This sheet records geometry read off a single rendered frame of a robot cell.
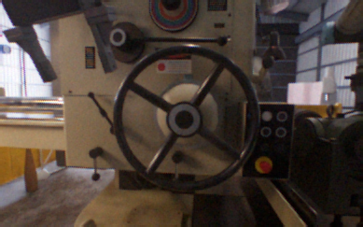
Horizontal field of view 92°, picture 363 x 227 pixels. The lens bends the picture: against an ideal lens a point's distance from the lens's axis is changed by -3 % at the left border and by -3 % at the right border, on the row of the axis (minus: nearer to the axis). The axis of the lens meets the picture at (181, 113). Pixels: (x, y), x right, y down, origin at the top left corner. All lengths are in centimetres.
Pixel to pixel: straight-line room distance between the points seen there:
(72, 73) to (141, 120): 34
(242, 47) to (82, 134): 71
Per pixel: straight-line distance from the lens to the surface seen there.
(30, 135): 143
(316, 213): 77
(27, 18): 40
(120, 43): 69
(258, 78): 75
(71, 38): 88
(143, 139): 74
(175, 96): 57
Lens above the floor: 136
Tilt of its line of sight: 6 degrees down
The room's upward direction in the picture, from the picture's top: 1 degrees clockwise
